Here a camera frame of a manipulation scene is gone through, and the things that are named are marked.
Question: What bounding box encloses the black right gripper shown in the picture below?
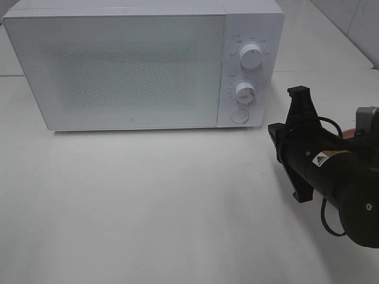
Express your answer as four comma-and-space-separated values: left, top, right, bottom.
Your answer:
268, 86, 325, 203

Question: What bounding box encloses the pink round plate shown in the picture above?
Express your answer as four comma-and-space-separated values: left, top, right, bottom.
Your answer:
342, 128, 355, 140

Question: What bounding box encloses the round door release button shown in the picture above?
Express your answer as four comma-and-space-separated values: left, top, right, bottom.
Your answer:
231, 109, 249, 124

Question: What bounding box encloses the white microwave door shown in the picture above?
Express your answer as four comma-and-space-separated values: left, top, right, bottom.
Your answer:
4, 15, 225, 131

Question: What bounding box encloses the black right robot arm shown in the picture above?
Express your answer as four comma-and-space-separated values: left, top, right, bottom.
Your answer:
268, 86, 378, 249

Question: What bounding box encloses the lower white timer knob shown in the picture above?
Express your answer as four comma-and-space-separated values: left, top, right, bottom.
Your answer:
235, 82, 256, 104

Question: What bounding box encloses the upper white power knob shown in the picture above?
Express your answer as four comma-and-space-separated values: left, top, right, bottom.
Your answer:
239, 42, 264, 69

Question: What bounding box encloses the white microwave oven body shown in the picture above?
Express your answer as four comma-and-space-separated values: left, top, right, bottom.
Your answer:
2, 1, 285, 131

